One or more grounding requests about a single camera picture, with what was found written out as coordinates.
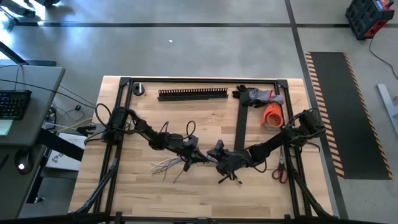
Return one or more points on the grey metal bar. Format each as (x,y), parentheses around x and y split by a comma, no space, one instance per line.
(387,99)

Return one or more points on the grey black work glove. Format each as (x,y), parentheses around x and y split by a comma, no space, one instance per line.
(264,96)
(256,104)

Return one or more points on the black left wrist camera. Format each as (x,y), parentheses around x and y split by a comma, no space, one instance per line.
(192,142)

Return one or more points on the black aluminium table frame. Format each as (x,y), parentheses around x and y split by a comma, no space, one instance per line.
(202,80)

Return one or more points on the small black device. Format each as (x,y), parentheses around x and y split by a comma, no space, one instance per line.
(85,129)

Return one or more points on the person's foot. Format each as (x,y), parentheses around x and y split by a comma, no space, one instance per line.
(21,11)

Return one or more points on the black red toolbox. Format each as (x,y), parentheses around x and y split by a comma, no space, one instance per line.
(363,15)

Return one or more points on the pale green notepad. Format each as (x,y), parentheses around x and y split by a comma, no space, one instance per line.
(5,127)

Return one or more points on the grey desk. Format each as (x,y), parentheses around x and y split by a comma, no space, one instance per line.
(37,81)

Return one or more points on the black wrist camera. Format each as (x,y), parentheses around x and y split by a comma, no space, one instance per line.
(219,146)
(192,142)

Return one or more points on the black round puck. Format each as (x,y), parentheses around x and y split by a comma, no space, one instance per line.
(136,90)

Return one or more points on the black striped floor mat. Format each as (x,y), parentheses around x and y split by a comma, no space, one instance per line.
(348,109)

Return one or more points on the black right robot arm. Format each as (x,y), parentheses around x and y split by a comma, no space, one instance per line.
(273,141)

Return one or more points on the black keyboard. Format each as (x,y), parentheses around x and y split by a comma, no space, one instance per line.
(14,104)

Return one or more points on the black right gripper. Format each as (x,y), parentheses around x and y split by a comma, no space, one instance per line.
(233,162)

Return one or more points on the black duct cover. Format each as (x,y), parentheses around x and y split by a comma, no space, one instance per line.
(242,124)

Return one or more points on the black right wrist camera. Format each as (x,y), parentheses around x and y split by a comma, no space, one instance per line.
(219,146)

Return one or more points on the black computer mouse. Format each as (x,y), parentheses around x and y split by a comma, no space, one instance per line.
(26,160)

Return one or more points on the black desk leg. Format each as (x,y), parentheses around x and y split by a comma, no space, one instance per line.
(59,144)

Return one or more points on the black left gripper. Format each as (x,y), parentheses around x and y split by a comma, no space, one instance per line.
(190,155)

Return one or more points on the white cardboard box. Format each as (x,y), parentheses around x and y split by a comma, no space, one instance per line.
(62,163)

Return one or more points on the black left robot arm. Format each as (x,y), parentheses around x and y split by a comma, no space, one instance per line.
(149,130)

